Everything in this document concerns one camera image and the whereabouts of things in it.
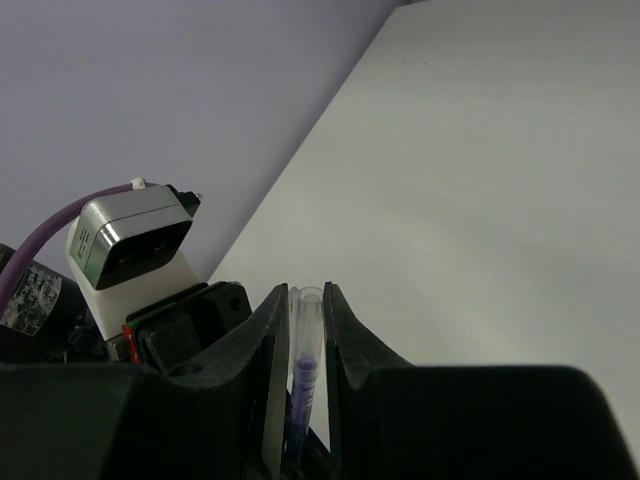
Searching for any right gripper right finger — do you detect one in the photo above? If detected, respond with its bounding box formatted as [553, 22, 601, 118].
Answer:
[323, 283, 639, 479]

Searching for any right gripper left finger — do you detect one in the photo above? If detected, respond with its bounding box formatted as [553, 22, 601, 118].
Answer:
[1, 284, 289, 479]

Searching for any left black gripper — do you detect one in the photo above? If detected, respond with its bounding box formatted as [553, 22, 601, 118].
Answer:
[121, 282, 252, 374]

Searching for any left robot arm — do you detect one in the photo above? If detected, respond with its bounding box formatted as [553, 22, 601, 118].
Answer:
[1, 254, 251, 373]

